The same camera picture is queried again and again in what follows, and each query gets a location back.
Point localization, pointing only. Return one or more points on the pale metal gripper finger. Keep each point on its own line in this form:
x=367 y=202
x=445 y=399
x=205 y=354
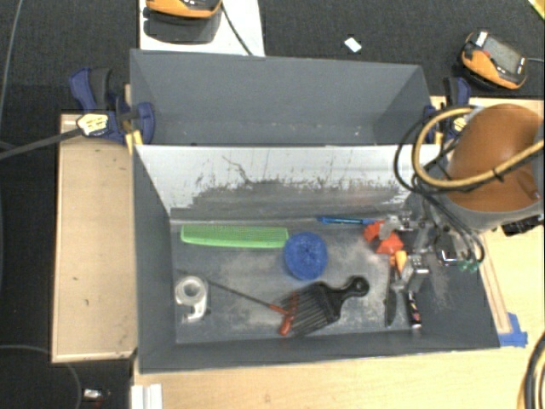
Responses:
x=411 y=275
x=394 y=224

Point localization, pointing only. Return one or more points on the orange-red plastic clamp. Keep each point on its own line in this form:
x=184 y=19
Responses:
x=389 y=243

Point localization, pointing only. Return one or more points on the black tool with orange end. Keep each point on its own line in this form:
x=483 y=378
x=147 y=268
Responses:
x=391 y=303

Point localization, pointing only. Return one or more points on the black marker with label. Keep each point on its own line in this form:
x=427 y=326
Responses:
x=414 y=311

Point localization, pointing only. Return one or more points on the blue pen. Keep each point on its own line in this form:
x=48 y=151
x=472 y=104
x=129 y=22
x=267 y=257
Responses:
x=340 y=220

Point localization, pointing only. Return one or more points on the black hair pick comb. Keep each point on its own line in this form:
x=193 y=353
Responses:
x=323 y=303

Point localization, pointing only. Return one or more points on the blue round scrubber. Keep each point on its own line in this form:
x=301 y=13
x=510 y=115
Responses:
x=305 y=255

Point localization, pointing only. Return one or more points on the grey metal bin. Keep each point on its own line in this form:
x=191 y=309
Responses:
x=264 y=177

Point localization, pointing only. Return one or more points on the green plastic comb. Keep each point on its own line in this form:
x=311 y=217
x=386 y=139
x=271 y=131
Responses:
x=234 y=236

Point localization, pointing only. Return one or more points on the pale wood board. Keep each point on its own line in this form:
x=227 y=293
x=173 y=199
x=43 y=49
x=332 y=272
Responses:
x=95 y=245

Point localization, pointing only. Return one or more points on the black cylinder on white bracket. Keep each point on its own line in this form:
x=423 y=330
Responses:
x=521 y=227

